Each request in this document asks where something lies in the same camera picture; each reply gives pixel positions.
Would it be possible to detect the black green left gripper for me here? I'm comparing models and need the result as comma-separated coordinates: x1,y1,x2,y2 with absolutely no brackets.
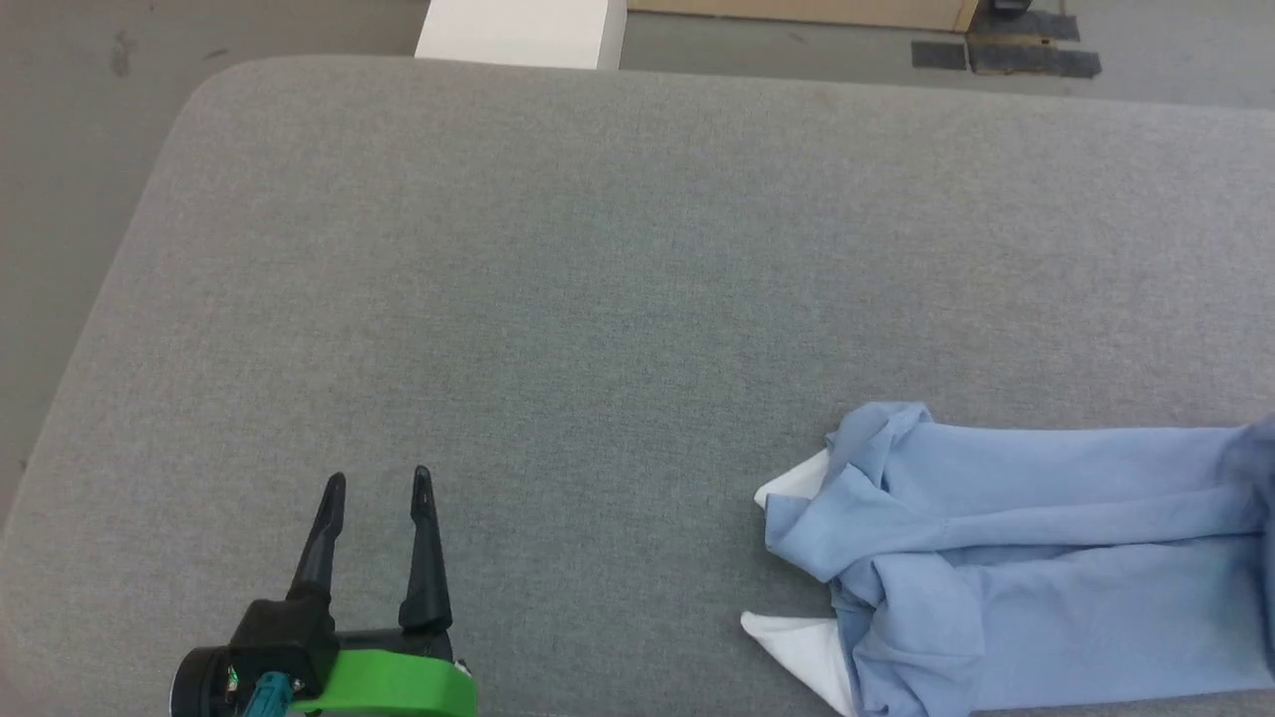
168,465,480,717

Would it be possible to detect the light blue shirt white trim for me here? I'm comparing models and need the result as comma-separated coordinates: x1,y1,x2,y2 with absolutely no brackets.
739,401,1275,717

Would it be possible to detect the grey fabric sofa cushion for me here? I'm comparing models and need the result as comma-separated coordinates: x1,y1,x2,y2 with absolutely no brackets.
0,55,1275,717

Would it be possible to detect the white rectangular box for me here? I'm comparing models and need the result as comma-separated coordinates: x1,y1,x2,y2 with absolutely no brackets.
414,0,628,72

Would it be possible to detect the lemon print grid panel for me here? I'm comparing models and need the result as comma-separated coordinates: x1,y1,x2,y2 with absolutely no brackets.
627,0,983,34

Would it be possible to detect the black tape patch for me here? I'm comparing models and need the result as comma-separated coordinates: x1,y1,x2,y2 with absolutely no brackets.
967,36,1103,80
910,39,968,72

